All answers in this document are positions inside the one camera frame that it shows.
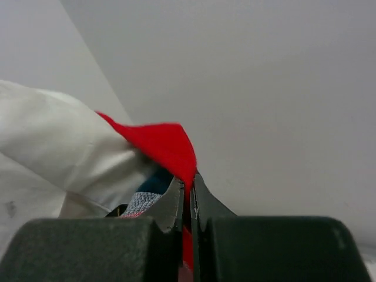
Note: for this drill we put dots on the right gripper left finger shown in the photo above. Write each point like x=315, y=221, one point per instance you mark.
x=144, y=248

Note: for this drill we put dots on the red patterned pillowcase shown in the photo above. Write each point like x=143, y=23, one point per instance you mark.
x=168, y=145

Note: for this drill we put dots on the white pillow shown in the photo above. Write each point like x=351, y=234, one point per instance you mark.
x=60, y=159

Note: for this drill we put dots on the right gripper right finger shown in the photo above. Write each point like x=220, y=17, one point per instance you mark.
x=228, y=247

